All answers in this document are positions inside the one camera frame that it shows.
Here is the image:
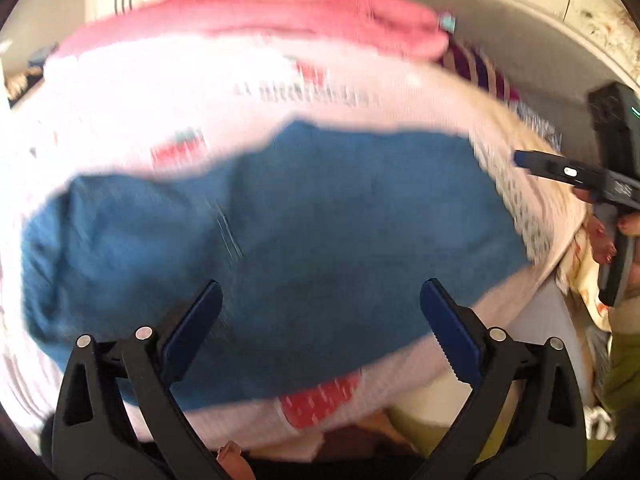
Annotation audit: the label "pink quilt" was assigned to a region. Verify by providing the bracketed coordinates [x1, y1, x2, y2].
[50, 0, 451, 61]

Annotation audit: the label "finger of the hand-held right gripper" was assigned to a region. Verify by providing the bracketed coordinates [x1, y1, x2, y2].
[514, 150, 608, 196]

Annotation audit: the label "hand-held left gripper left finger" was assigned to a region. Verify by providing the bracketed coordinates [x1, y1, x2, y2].
[51, 279, 236, 480]

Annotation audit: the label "beige under sheet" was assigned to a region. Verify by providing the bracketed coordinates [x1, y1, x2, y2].
[475, 105, 592, 291]

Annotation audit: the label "blue denim pants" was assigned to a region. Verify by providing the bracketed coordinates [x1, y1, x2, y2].
[20, 120, 532, 411]

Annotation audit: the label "purple striped pillow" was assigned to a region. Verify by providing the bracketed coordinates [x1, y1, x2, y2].
[435, 42, 523, 106]

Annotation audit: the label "grey padded headboard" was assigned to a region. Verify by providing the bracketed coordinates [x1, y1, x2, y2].
[390, 0, 640, 161]

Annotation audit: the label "person's left hand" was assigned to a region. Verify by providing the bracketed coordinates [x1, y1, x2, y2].
[217, 440, 257, 480]

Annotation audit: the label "blue patterned cloth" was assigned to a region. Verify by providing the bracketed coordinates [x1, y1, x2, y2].
[515, 102, 563, 147]

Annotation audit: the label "pink strawberry printed bed sheet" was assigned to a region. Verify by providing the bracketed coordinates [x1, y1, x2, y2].
[0, 35, 566, 456]

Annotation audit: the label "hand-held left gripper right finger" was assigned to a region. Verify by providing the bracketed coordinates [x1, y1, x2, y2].
[415, 278, 588, 480]

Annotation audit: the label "yellow floral cloth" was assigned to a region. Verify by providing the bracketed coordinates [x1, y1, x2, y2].
[555, 230, 618, 333]

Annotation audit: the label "person's right hand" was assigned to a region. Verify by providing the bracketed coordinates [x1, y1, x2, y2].
[572, 186, 640, 267]

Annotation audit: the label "person's green trousers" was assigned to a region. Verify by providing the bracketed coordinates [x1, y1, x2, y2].
[387, 330, 640, 468]

